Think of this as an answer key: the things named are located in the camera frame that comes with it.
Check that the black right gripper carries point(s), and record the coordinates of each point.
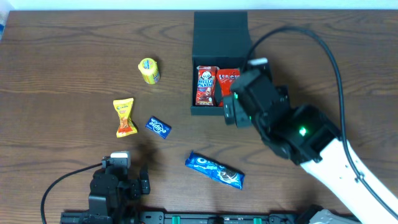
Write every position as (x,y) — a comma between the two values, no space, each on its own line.
(230,111)

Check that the blue Eclipse mints tin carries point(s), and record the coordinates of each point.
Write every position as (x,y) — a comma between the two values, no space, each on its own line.
(159,127)

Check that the black open gift box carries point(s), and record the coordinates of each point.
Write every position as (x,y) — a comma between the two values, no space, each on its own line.
(222,39)

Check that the blue Oreo cookie pack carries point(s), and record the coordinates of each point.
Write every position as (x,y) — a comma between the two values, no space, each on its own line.
(216,170)

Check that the yellow orange snack packet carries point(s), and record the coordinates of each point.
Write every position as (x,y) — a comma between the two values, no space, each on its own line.
(123,109)

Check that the yellow Mentos gum bottle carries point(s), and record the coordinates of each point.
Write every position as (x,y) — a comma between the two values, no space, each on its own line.
(149,70)

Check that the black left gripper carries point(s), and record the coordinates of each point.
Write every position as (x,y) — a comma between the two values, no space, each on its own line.
(134,189)

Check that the red snack pouch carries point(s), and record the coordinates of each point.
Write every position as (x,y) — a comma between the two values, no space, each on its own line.
(225,78)

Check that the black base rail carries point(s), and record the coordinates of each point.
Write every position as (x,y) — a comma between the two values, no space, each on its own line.
(321,217)

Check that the red Hello Panda box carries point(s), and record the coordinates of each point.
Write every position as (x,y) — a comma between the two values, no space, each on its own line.
(205,95)

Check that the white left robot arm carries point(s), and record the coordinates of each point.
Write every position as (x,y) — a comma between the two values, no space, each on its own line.
(107,206)

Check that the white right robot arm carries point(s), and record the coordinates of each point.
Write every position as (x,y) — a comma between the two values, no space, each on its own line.
(305,136)

